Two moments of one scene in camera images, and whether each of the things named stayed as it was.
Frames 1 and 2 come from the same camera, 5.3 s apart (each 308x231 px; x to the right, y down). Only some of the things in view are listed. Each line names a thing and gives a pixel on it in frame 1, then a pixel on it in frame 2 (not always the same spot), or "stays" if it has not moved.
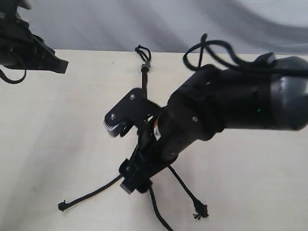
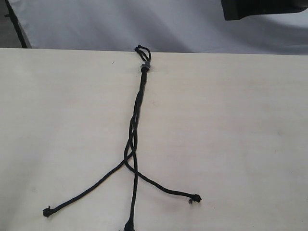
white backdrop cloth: [250, 28] stays
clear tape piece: [147, 64] stays
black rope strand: [150, 184] -> [145, 56]
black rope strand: [201, 209] -> [146, 59]
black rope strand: [61, 205] -> [146, 59]
